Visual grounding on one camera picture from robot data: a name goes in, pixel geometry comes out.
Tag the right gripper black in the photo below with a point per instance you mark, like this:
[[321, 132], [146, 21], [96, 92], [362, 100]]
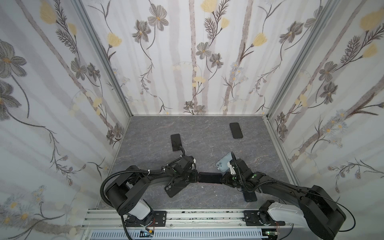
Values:
[[227, 177]]

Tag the aluminium corner frame post left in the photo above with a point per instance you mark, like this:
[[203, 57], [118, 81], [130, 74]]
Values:
[[101, 53]]

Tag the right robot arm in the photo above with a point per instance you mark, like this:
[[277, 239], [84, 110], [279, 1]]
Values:
[[307, 207]]

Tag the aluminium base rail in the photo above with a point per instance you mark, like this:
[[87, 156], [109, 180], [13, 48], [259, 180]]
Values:
[[189, 218]]

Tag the white vented cable duct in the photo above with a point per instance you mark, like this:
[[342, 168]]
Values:
[[180, 234]]

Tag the black phone right front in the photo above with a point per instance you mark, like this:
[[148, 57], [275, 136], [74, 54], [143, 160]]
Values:
[[250, 197]]

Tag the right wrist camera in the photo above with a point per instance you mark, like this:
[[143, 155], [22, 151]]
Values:
[[231, 168]]

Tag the purple-edged black phone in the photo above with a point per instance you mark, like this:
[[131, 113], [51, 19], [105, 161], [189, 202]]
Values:
[[210, 178]]

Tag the small dark phone left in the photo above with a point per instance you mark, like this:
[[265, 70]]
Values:
[[176, 142]]

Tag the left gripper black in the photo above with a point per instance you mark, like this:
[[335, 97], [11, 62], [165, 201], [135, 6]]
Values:
[[195, 176]]

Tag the black phone case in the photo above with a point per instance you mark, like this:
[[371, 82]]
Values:
[[173, 189], [236, 131]]

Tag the light green phone case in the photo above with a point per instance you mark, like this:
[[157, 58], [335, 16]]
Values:
[[222, 163]]

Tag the black phone case front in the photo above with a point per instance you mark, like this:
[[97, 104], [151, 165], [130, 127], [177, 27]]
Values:
[[173, 189]]

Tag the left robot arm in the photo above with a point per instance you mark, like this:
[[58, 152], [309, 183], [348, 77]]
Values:
[[124, 189]]

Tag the aluminium corner frame post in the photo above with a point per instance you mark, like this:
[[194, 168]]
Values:
[[314, 35], [101, 53]]

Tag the aluminium corner frame post right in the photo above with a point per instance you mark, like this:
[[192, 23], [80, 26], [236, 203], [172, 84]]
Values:
[[314, 35]]

